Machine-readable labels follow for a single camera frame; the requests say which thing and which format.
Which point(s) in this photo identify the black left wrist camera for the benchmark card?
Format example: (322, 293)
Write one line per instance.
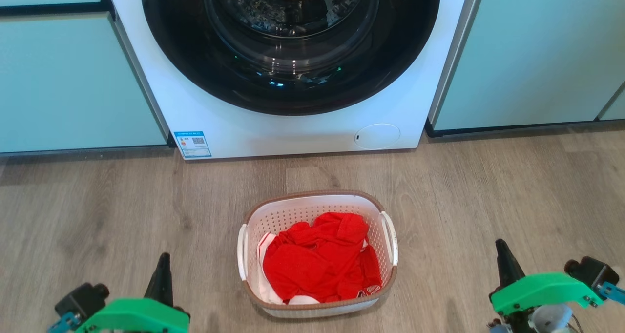
(80, 301)

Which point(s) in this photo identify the red garment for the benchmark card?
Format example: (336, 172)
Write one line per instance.
(317, 260)

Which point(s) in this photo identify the white garment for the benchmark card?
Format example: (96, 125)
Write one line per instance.
(264, 284)

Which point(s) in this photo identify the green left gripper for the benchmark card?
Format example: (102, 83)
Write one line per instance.
(132, 317)

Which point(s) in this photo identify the blue energy label sticker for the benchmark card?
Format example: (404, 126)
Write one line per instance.
(193, 144)

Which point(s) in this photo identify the tall pale green cabinet door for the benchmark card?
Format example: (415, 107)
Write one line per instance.
(527, 54)

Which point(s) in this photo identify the white front-load washing machine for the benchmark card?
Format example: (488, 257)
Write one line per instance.
(219, 123)

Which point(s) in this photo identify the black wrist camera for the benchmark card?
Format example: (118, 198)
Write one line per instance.
(80, 301)
(591, 272)

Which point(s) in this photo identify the wide pale green cabinet door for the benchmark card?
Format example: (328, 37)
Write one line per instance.
(73, 79)

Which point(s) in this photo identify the dark round washing machine door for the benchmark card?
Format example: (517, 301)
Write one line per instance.
(171, 54)

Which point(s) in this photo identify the white round filter cover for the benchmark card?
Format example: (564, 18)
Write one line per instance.
(377, 136)

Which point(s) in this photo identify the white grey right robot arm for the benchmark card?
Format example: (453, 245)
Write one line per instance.
(552, 319)

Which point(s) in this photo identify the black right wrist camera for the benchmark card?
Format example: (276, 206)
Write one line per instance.
(591, 272)

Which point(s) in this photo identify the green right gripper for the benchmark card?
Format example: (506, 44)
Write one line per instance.
(542, 289)

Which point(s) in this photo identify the white perforated laundry basket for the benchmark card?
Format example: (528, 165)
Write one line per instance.
(293, 216)

